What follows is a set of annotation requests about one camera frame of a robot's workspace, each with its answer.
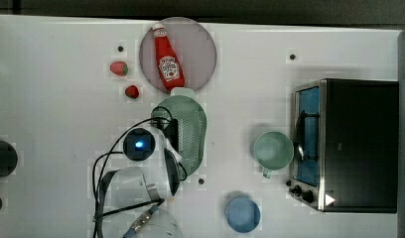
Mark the grey round plate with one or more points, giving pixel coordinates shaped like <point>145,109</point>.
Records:
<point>194,47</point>

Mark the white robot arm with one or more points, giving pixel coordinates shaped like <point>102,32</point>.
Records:
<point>130,199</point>

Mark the mint green oval strainer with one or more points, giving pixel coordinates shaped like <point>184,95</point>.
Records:
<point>182,105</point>

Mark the mint green mug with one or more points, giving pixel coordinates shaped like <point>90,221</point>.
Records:
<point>273,151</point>

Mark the black toaster oven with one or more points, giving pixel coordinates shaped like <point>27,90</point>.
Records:
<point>346,140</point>

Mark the red ketchup bottle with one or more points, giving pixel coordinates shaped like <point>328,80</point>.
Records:
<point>167,61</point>

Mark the red toy strawberry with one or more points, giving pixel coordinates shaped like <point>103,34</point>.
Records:
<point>132,91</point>

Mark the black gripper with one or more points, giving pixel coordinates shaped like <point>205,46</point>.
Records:
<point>170,129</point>

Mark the blue bowl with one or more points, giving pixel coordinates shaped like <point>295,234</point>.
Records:
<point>243,215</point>

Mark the pink toy strawberry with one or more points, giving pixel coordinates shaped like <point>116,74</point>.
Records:
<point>119,68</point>

